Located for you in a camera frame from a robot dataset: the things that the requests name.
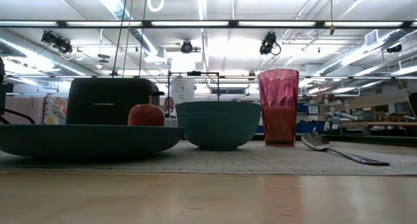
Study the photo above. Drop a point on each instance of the blue storage bin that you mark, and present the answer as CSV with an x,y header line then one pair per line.
x,y
259,129

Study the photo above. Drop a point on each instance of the red-orange apple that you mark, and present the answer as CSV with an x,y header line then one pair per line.
x,y
146,116

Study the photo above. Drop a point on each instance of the person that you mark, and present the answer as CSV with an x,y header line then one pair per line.
x,y
168,106

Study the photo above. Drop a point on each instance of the black aluminium rig frame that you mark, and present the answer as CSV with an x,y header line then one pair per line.
x,y
233,23

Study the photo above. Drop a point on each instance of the pink cloth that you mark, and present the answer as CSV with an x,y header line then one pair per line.
x,y
27,108

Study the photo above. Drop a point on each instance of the pink faceted plastic tumbler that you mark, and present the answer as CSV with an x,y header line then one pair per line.
x,y
279,120

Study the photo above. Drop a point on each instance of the silver metal spoon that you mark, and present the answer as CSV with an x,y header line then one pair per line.
x,y
316,142

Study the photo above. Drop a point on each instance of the white cylindrical tank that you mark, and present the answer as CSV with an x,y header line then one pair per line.
x,y
182,90

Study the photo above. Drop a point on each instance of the teal bowl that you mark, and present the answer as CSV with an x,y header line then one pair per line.
x,y
218,126

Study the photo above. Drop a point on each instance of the floral patterned cloth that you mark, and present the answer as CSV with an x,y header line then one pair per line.
x,y
56,108

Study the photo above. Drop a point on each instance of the grey woven placemat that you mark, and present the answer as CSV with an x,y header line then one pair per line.
x,y
260,159

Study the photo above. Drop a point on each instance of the background wooden table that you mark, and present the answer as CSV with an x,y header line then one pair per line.
x,y
378,123

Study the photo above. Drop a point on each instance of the black ceiling device cluster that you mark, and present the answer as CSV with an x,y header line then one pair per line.
x,y
57,42

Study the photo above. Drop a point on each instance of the small black ceiling device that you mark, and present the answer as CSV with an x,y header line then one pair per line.
x,y
394,49

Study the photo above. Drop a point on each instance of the teal plate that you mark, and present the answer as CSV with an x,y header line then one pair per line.
x,y
88,141

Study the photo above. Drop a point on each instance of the black two-slot toaster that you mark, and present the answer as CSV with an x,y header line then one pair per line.
x,y
104,103

